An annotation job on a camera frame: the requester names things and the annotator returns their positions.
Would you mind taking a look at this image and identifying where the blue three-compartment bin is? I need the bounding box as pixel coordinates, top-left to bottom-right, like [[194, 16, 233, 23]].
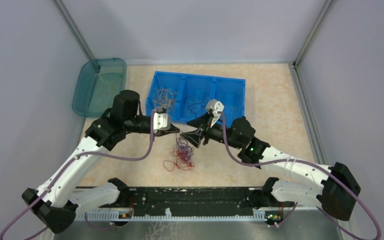
[[145, 71, 246, 127]]

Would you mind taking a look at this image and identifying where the aluminium frame rail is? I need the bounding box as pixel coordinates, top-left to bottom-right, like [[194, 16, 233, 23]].
[[47, 187, 349, 223]]

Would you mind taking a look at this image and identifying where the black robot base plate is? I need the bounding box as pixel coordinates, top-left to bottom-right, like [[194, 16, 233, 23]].
[[99, 186, 296, 226]]

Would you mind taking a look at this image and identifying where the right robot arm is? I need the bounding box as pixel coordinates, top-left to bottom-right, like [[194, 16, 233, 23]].
[[181, 113, 361, 221]]

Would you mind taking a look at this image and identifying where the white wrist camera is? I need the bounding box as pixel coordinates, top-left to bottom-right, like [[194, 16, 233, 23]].
[[152, 107, 171, 133], [205, 99, 225, 128]]

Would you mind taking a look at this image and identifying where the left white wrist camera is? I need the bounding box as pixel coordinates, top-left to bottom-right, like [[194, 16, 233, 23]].
[[152, 107, 171, 133]]

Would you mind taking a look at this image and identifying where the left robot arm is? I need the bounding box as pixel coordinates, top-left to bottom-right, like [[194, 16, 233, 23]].
[[22, 90, 180, 234]]

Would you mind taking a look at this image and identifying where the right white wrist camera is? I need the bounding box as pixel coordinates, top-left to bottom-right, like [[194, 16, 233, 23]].
[[205, 99, 225, 128]]

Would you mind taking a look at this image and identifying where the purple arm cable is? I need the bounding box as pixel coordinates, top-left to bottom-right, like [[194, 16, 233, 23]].
[[220, 110, 382, 240], [0, 110, 156, 240]]

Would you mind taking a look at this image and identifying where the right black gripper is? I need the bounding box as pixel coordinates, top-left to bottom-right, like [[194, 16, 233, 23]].
[[180, 111, 243, 150]]

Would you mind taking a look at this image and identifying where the teal translucent plastic tray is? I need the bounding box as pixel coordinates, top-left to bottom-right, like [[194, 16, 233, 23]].
[[72, 57, 127, 118]]

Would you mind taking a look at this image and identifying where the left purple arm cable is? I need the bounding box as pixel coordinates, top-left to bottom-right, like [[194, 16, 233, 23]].
[[0, 110, 156, 240]]

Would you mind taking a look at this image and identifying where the yellow wire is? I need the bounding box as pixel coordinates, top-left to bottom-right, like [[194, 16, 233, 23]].
[[153, 86, 179, 112]]

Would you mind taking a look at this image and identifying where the red wire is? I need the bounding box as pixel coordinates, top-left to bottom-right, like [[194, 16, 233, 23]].
[[163, 145, 196, 173]]

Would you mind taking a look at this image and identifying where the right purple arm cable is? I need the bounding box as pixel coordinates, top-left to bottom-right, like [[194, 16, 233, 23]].
[[220, 110, 382, 240]]

